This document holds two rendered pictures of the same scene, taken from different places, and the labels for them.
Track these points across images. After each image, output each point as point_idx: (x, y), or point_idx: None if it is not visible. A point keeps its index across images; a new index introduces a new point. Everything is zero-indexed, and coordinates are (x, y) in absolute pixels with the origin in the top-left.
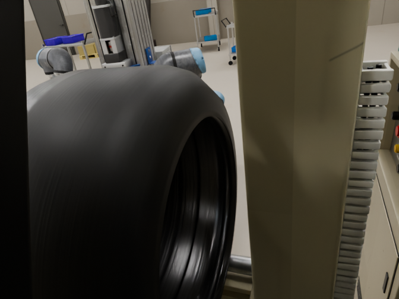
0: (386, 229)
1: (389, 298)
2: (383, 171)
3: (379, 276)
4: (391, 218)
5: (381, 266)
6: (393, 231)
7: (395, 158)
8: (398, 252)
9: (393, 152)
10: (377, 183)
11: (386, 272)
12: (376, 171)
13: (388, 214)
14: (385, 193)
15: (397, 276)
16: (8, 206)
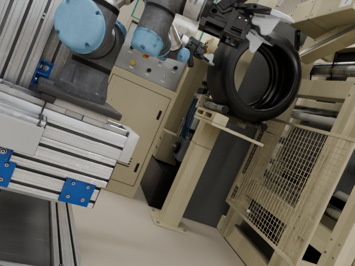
0: (153, 95)
1: (163, 118)
2: (133, 74)
3: (147, 119)
4: (156, 89)
5: (149, 113)
6: (160, 93)
7: (127, 67)
8: (169, 97)
9: (121, 65)
10: (128, 81)
11: (160, 110)
12: (121, 76)
13: (150, 89)
14: (143, 82)
15: (170, 106)
16: None
